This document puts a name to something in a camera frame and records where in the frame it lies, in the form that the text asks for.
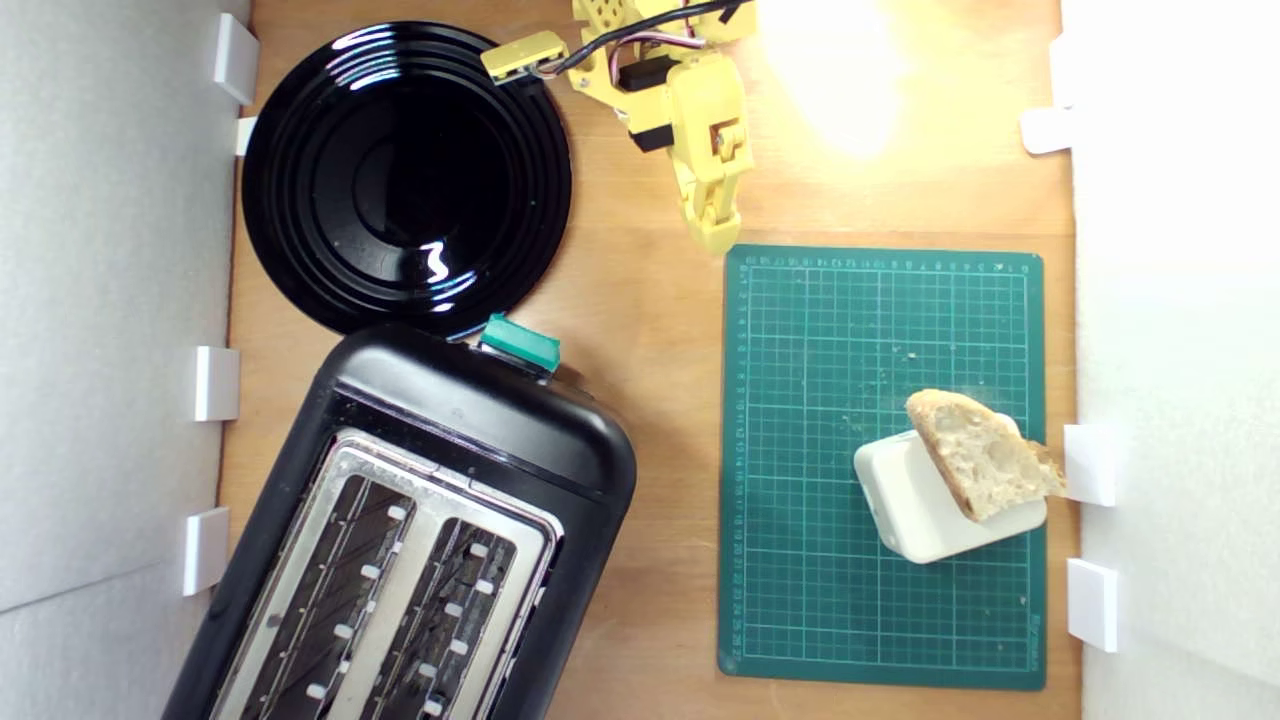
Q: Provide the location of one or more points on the brown bread slice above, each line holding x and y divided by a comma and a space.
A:
980, 455

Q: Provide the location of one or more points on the green toaster lever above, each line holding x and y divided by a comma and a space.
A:
520, 342

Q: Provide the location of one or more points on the black two-slot toaster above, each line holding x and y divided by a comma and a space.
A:
470, 420

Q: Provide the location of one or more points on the black round plate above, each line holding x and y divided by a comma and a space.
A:
400, 180

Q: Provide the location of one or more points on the green cutting mat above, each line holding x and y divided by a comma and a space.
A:
800, 500

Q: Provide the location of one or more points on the white rounded block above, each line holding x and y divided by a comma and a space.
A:
905, 500

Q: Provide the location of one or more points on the yellow-mounted wrist camera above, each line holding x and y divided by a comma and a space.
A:
520, 57

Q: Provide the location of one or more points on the white wall clip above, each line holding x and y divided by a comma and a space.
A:
215, 383
1045, 130
1062, 70
1092, 605
246, 135
1090, 465
205, 550
235, 55

